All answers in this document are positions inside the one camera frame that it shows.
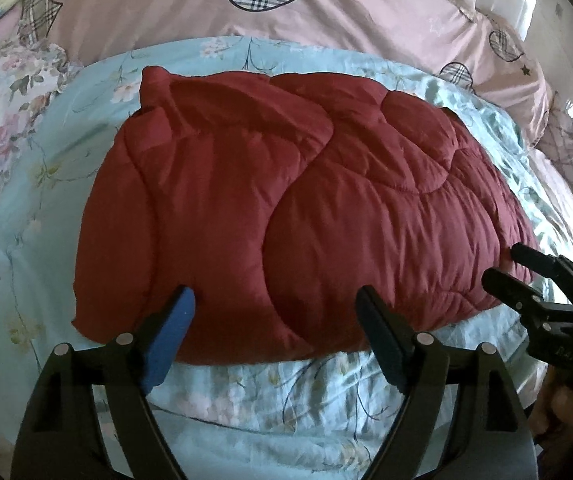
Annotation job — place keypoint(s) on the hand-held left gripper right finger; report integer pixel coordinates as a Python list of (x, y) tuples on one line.
[(384, 340)]

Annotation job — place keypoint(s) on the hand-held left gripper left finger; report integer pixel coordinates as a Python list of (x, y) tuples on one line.
[(174, 340)]

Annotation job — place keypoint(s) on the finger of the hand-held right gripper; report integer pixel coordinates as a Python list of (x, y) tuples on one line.
[(516, 290), (546, 265)]

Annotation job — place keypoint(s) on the red padded jacket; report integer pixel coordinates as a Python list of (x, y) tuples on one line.
[(291, 210)]

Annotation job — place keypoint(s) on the person's right hand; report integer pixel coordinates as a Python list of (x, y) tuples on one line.
[(553, 410)]

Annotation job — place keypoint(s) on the light blue floral bed sheet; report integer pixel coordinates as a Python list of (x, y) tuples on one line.
[(266, 400)]

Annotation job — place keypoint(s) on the pink checked pillow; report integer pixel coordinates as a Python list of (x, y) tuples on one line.
[(563, 130)]

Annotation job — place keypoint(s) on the white floral pillow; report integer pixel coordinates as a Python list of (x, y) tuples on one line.
[(1, 135)]

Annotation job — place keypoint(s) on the pink duvet with plaid hearts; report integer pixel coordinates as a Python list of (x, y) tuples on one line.
[(166, 15)]

